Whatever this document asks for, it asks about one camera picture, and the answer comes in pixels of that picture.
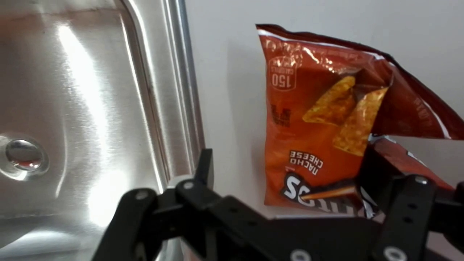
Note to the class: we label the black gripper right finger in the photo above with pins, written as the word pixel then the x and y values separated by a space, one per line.
pixel 416 202

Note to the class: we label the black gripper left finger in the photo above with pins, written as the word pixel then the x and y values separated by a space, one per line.
pixel 215 228

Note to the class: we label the orange chips packet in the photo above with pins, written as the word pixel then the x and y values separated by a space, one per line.
pixel 330 101

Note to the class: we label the stainless steel sink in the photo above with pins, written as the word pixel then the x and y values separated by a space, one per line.
pixel 98 98

